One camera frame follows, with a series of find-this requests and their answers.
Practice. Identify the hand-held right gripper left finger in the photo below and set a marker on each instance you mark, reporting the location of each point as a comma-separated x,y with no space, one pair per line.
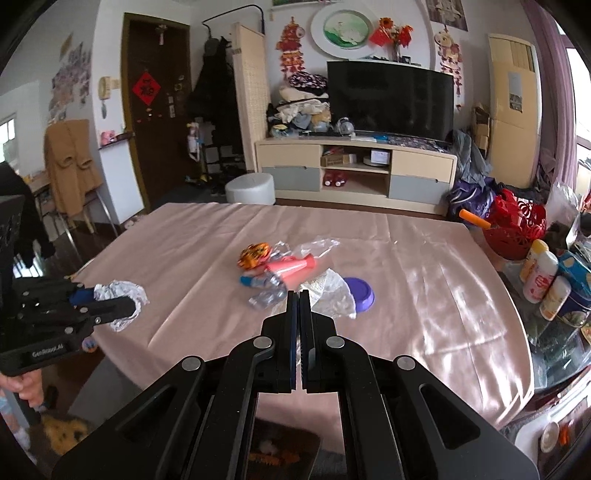
293,332

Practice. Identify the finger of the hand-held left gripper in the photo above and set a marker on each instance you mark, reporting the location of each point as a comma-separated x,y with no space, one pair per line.
85,295
111,311

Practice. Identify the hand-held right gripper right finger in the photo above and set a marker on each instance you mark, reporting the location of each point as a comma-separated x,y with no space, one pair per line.
305,332

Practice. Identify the white wrapper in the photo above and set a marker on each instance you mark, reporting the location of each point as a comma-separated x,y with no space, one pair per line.
122,293

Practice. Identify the black bin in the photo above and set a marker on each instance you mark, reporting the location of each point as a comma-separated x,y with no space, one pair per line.
295,438

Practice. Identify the person's left hand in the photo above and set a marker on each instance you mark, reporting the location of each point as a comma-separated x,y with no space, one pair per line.
30,390

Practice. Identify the small colourful toy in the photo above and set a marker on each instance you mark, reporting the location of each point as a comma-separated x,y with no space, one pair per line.
88,344

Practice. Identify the clear plastic packaging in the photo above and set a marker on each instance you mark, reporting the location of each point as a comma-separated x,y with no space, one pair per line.
332,297

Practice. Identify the purple plastic lid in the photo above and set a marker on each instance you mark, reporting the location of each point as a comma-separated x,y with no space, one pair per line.
362,295

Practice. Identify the metal chair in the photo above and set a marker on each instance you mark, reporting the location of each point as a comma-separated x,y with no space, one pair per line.
104,217

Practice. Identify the clear plastic bag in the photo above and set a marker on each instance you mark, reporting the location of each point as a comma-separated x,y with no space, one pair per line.
314,247

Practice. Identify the orange snack wrapper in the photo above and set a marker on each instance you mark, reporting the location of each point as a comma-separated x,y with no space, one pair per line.
254,256

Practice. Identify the white board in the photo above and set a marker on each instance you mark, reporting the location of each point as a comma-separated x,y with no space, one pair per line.
122,180

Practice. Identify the brown coat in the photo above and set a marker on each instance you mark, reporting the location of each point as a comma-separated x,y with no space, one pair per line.
71,161

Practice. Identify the white round stool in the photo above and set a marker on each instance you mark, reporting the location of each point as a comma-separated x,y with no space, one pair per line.
249,189

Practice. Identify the red bottles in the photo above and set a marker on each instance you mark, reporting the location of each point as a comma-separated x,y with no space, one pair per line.
334,179

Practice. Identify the dark brown door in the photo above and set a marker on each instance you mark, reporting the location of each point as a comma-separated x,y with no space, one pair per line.
157,152

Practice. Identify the window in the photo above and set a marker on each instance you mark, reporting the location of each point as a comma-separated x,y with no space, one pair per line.
6,141

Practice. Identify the flat cardboard box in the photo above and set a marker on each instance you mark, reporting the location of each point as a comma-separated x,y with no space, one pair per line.
337,160

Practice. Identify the beige television cabinet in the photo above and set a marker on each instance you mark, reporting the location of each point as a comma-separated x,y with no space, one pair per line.
288,154

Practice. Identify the orange tube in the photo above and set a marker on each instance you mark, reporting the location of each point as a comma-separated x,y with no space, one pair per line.
474,218

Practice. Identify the glass jar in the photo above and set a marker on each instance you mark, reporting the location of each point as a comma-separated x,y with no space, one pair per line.
345,127

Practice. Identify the purple bag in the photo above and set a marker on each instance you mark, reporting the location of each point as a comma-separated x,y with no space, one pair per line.
471,198

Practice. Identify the red diamond paper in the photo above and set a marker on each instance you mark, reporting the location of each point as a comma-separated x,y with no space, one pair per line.
147,88

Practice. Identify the pile of clothes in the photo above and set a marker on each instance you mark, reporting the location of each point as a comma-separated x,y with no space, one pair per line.
300,108

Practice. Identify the red plastic basket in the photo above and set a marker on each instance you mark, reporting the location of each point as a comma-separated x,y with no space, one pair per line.
517,230

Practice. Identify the beige folding screen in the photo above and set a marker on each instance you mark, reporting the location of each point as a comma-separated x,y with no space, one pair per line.
251,101

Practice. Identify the grey clothes heap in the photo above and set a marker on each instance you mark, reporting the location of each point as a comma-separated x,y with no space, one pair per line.
468,157

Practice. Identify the dark hanging coats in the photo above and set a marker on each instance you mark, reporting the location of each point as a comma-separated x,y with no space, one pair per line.
214,92

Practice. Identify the black television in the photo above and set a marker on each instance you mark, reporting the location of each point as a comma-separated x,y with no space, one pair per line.
390,99

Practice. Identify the small white bowl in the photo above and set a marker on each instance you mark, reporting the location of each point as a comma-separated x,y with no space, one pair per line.
549,436

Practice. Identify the blue tin can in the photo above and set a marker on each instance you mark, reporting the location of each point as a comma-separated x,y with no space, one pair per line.
577,300

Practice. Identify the red hanging ornament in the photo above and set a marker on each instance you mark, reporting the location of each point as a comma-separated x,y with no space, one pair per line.
291,50
450,60

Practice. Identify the beige standing air conditioner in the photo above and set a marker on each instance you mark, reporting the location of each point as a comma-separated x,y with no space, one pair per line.
512,134

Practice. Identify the orange artificial flowers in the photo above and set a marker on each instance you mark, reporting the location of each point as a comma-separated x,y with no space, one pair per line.
392,30

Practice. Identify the black clothes rack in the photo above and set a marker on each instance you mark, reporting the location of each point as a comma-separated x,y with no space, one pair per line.
251,9

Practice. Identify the purple curtain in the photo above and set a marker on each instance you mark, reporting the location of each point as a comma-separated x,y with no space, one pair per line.
551,92

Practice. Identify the wall intercom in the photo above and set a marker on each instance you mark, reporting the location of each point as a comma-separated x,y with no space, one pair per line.
104,87

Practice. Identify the wall sticker collage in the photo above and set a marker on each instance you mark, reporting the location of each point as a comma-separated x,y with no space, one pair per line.
69,83

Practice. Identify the round wall picture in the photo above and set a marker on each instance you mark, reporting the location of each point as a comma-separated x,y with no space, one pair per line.
345,28

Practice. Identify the wall poster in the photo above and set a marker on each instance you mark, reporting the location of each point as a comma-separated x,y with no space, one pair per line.
444,9

